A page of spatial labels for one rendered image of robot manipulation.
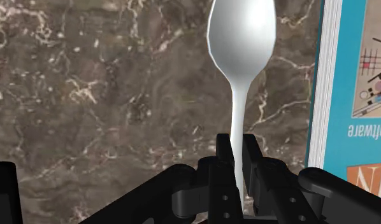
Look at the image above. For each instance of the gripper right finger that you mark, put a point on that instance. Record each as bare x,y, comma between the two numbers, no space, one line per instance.
290,198

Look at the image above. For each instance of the turquoise book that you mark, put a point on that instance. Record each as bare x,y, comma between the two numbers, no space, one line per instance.
349,102

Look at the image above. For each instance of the white plastic spoon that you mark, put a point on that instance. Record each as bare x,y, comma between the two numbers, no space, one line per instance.
240,46

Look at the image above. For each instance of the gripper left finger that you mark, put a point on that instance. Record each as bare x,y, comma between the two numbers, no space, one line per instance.
215,189

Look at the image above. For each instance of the black flat device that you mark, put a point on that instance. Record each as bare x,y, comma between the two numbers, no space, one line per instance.
4,195

